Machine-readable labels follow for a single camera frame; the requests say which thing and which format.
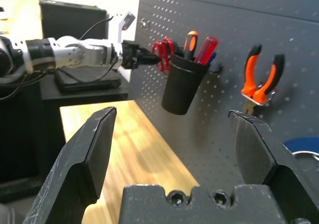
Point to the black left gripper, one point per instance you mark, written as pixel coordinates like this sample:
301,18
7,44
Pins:
130,54

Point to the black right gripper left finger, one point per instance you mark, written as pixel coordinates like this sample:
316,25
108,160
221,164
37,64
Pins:
74,179

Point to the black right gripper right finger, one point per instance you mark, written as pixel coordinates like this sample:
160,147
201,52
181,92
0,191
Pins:
254,154

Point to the orange black pliers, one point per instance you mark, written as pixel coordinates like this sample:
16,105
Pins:
250,79

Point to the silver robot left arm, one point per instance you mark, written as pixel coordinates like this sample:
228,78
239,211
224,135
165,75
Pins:
74,52

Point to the metal pegboard hook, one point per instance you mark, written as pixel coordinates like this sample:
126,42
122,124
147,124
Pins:
145,24

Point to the grey metal pegboard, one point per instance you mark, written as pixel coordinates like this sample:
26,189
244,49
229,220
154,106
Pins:
249,22

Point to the orange black screwdriver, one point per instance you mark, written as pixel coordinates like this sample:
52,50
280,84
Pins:
191,42

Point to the black plastic cup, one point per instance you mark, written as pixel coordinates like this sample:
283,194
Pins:
182,89

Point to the blue tape roll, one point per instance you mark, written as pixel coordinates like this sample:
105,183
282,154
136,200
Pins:
304,143

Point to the black flat equipment case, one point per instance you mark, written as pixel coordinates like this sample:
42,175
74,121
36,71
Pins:
87,79

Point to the black box cabinet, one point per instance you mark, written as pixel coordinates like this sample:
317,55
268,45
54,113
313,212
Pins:
69,20

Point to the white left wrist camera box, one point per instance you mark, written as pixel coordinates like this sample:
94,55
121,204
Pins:
122,30

